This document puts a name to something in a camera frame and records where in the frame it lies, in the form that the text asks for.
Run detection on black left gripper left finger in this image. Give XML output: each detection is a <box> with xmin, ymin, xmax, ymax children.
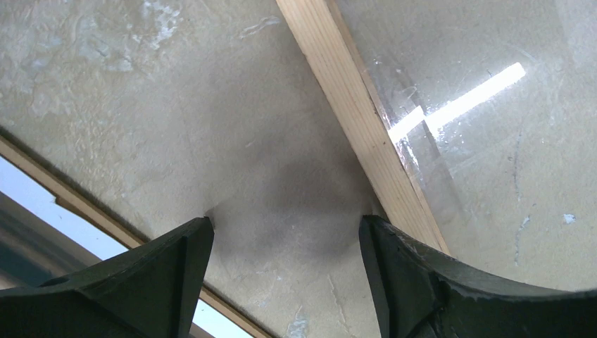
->
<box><xmin>1</xmin><ymin>218</ymin><xmax>214</xmax><ymax>337</ymax></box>

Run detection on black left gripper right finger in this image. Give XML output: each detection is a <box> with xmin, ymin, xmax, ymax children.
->
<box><xmin>359</xmin><ymin>215</ymin><xmax>596</xmax><ymax>337</ymax></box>

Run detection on clear acrylic sheet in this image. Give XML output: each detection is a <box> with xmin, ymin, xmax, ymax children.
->
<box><xmin>337</xmin><ymin>1</ymin><xmax>596</xmax><ymax>291</ymax></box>

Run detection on glossy photo print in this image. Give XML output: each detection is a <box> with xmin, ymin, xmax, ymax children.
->
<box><xmin>1</xmin><ymin>158</ymin><xmax>249</xmax><ymax>337</ymax></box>

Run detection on wooden picture frame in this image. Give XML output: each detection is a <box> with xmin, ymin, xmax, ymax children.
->
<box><xmin>277</xmin><ymin>1</ymin><xmax>449</xmax><ymax>254</ymax></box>

